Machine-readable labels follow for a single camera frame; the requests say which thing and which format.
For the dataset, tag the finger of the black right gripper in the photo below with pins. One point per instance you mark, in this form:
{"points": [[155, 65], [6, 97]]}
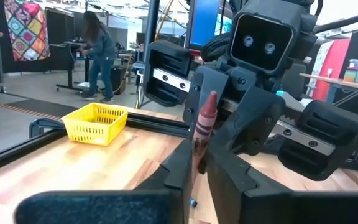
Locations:
{"points": [[193, 99], [253, 124]]}

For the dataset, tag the red partition panel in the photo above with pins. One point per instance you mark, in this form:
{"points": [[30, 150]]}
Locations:
{"points": [[337, 62]]}

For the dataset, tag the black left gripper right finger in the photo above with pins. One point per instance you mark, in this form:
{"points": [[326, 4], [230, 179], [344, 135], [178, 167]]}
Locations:
{"points": [[291, 208]]}

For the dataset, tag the wooden side table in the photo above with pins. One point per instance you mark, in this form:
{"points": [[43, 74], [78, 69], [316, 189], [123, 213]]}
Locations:
{"points": [[331, 80]]}

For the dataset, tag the black standing desk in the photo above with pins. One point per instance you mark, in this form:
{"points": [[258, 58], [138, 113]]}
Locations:
{"points": [[71, 68]]}

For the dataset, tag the yellow plastic basket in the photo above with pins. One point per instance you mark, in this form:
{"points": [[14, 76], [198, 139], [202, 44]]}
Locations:
{"points": [[95, 133]]}

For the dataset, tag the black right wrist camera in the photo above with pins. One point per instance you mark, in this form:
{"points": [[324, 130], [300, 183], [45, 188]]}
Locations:
{"points": [[259, 40]]}

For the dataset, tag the blue-screen computer monitor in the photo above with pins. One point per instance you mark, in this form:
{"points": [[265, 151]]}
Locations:
{"points": [[204, 21]]}

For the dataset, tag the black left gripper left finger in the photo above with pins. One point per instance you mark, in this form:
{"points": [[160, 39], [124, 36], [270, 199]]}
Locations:
{"points": [[104, 208]]}

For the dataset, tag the black waste bin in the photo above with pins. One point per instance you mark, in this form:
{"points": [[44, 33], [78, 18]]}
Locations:
{"points": [[118, 81]]}

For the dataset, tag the person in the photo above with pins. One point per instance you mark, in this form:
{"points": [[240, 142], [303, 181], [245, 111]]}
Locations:
{"points": [[101, 49]]}

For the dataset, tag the black metal pole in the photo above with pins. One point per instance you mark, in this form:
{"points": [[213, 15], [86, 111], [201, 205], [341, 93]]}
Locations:
{"points": [[152, 25]]}

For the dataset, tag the colourful patchwork quilt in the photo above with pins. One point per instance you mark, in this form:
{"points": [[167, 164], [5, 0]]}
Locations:
{"points": [[26, 31]]}

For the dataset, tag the black orange-edged floor mat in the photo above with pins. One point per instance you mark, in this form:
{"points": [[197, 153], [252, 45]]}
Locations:
{"points": [[42, 109]]}

